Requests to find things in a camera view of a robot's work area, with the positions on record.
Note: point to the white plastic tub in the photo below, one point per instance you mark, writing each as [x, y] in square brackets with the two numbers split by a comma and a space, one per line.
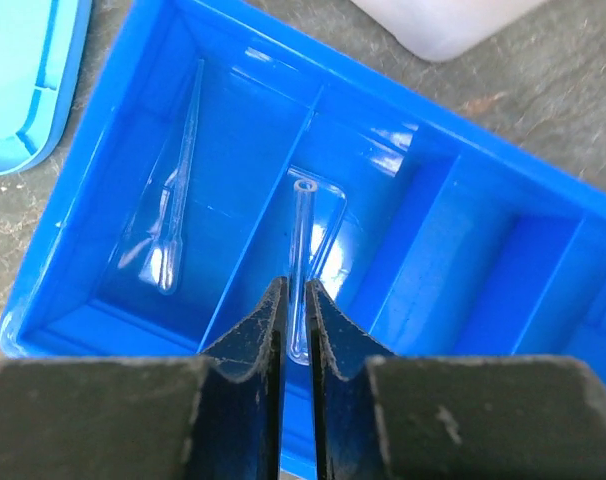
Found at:
[441, 30]

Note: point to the blue divided plastic bin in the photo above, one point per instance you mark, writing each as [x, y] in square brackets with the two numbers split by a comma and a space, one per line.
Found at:
[433, 236]

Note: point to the light blue plastic lid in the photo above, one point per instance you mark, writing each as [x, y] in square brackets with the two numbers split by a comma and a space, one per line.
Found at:
[41, 46]

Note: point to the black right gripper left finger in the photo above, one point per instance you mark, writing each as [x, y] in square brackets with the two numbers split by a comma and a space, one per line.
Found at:
[215, 415]

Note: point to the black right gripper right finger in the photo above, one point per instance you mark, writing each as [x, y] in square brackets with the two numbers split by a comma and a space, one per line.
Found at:
[378, 415]

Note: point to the clear plastic pipette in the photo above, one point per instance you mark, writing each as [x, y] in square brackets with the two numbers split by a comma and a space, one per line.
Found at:
[165, 256]

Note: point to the small clear glass tube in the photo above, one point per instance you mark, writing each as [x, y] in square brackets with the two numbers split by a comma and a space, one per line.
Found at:
[304, 196]

